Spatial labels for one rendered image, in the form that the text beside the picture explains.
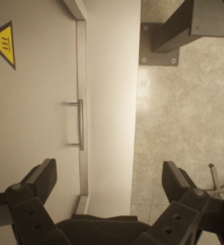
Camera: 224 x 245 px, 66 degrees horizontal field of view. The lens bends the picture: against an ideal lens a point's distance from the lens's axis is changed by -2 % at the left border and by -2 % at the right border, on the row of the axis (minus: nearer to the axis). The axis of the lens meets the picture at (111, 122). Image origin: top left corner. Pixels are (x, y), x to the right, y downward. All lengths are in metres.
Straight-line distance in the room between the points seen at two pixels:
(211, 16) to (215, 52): 1.05
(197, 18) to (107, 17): 0.26
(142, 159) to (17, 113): 1.40
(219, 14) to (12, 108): 0.51
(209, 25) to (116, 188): 0.61
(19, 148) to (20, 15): 0.17
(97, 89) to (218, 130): 1.28
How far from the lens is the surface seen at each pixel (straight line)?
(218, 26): 0.56
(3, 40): 0.24
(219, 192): 1.86
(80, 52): 0.59
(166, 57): 1.44
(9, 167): 0.24
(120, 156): 0.67
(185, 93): 1.51
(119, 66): 0.60
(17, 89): 0.25
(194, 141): 1.64
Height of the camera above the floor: 1.40
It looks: 76 degrees down
